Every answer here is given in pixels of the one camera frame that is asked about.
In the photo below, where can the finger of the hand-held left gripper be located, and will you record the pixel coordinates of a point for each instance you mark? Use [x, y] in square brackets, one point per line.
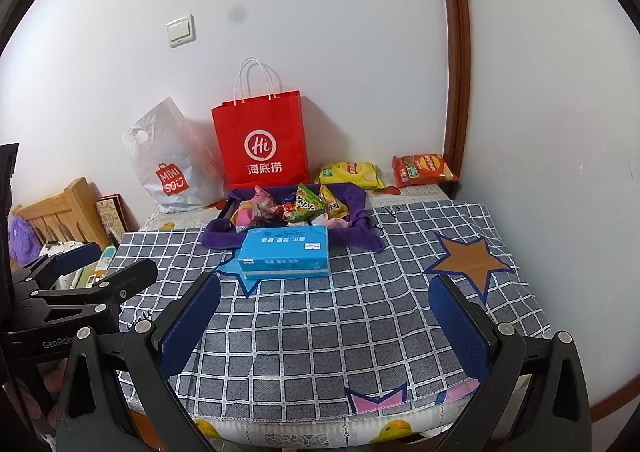
[75, 257]
[130, 277]

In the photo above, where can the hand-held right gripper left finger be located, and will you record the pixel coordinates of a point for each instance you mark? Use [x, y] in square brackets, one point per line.
[190, 322]

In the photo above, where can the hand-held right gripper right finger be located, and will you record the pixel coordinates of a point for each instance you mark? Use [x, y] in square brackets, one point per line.
[460, 327]

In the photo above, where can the pink snack packet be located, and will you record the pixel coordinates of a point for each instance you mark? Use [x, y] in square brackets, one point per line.
[260, 202]

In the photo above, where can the person's left hand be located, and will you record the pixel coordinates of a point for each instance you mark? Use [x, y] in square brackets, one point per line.
[54, 372]

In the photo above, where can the white green box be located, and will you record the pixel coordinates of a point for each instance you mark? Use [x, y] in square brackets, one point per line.
[107, 259]

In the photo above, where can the wooden slatted headboard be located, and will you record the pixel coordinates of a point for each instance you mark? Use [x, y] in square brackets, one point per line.
[65, 207]

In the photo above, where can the patterned book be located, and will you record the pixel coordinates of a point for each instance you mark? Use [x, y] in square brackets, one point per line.
[111, 219]

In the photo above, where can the purple plush toy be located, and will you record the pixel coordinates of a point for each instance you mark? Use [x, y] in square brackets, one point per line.
[25, 242]

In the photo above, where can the grey checked tablecloth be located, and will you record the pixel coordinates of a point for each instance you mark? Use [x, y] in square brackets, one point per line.
[350, 312]

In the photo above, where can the blue tissue pack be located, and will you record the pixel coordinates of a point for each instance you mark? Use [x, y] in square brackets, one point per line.
[282, 252]

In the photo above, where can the white plastic bag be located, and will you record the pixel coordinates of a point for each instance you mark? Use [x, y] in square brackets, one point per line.
[170, 157]

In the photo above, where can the purple cloth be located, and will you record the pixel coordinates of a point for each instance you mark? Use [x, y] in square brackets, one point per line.
[360, 227]

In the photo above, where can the orange chip bag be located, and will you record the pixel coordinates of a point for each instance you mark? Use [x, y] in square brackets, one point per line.
[425, 169]

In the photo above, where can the green snack packet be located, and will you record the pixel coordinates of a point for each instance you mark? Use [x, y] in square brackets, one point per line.
[306, 204]

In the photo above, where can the white fruit print table cover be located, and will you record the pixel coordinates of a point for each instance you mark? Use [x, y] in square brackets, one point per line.
[320, 432]

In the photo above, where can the yellow snack packet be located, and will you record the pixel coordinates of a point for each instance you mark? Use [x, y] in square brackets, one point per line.
[332, 204]

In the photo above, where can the yellow chip bag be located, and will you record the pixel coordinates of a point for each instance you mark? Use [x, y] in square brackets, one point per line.
[350, 174]

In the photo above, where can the red paper bag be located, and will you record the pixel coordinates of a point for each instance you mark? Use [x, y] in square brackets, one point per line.
[260, 122]

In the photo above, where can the white light switch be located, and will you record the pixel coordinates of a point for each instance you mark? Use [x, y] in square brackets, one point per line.
[181, 30]

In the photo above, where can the brown wooden door frame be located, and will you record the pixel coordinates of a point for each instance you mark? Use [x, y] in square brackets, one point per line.
[457, 57]

